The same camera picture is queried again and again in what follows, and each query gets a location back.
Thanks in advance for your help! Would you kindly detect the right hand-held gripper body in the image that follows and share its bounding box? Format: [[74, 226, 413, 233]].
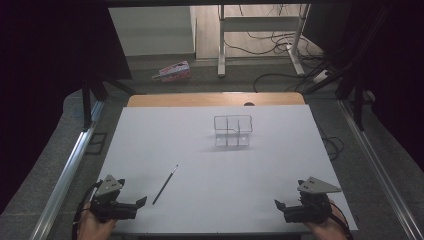
[[283, 176, 343, 225]]

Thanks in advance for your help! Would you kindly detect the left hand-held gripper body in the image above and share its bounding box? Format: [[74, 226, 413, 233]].
[[89, 174, 138, 224]]

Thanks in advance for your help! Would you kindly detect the clear acrylic organizer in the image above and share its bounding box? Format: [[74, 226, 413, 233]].
[[213, 114, 254, 148]]

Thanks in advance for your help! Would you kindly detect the person's left hand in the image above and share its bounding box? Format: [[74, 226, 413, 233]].
[[77, 201, 117, 240]]

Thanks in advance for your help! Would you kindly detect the person's right hand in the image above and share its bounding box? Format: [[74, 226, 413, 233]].
[[302, 199, 350, 240]]

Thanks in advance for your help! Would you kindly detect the white table sheet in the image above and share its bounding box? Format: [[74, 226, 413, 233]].
[[94, 105, 359, 235]]

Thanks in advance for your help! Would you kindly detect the black metal stand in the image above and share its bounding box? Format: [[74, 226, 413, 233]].
[[335, 78, 368, 132], [80, 77, 111, 132]]

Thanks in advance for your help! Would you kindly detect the white power strip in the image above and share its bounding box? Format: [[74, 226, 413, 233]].
[[312, 69, 332, 84]]

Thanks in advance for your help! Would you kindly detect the wooden table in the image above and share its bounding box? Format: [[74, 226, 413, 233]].
[[126, 91, 306, 108]]

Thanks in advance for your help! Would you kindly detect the pink cardboard box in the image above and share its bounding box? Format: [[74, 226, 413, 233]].
[[151, 60, 192, 84]]

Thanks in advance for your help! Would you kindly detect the dark curtain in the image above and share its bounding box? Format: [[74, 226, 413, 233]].
[[303, 0, 424, 173], [0, 0, 133, 214]]

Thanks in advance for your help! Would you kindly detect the white cabinet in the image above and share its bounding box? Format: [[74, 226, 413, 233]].
[[108, 5, 198, 58]]

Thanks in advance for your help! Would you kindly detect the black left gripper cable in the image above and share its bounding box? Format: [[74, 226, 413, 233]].
[[71, 180, 102, 240]]

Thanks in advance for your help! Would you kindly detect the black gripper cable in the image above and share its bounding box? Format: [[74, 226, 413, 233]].
[[329, 201, 355, 240], [71, 180, 102, 240]]

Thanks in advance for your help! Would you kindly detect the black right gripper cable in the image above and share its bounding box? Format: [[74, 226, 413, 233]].
[[329, 201, 355, 240]]

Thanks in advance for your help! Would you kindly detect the black rectangular floor frame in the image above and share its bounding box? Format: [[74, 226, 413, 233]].
[[84, 131, 109, 156]]

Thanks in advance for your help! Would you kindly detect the black looped floor cable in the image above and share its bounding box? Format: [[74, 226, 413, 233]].
[[316, 124, 346, 162]]

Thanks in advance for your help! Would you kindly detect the aluminium rail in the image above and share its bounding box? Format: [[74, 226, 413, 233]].
[[337, 99, 424, 240], [30, 100, 106, 240]]

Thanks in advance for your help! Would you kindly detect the white desk frame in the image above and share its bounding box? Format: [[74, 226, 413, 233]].
[[216, 3, 312, 79]]

